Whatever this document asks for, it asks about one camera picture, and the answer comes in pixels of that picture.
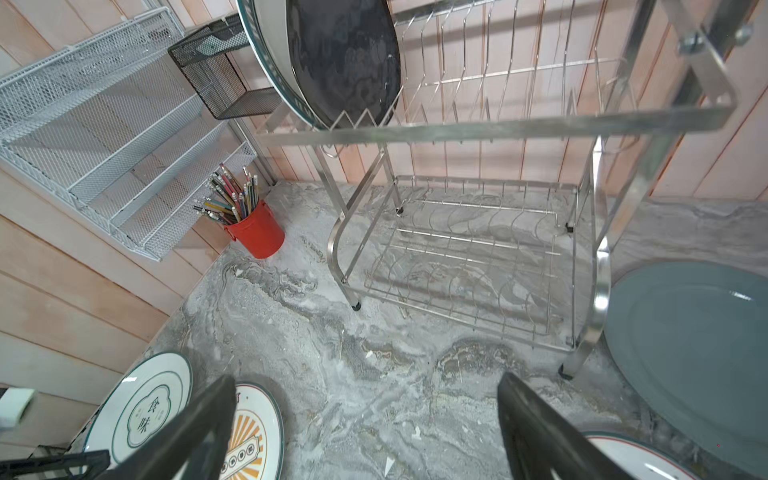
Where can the large orange sunburst plate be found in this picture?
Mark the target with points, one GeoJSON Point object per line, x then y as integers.
{"type": "Point", "coordinates": [257, 441]}

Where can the grey-green round plate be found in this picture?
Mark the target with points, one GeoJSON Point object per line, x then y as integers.
{"type": "Point", "coordinates": [691, 339]}

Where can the black round plate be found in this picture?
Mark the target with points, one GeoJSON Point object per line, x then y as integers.
{"type": "Point", "coordinates": [346, 59]}

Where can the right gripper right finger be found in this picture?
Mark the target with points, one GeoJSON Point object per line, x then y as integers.
{"type": "Point", "coordinates": [541, 444]}

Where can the steel two-tier dish rack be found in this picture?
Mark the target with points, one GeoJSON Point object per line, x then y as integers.
{"type": "Point", "coordinates": [521, 141]}

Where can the white plate green characters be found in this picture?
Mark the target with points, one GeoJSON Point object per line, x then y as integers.
{"type": "Point", "coordinates": [143, 402]}

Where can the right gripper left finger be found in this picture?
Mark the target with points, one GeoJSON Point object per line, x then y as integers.
{"type": "Point", "coordinates": [194, 443]}

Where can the green rim white plate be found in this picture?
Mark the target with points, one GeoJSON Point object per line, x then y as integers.
{"type": "Point", "coordinates": [265, 25]}

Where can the small orange sunburst plate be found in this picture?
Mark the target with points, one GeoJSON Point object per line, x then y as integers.
{"type": "Point", "coordinates": [639, 460]}

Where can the white wire wall shelf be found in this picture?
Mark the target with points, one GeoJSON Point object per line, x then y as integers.
{"type": "Point", "coordinates": [111, 128]}

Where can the red pencil cup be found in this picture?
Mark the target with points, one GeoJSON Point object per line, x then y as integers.
{"type": "Point", "coordinates": [259, 233]}

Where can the black mesh wall basket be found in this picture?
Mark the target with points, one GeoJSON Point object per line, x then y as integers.
{"type": "Point", "coordinates": [203, 57]}

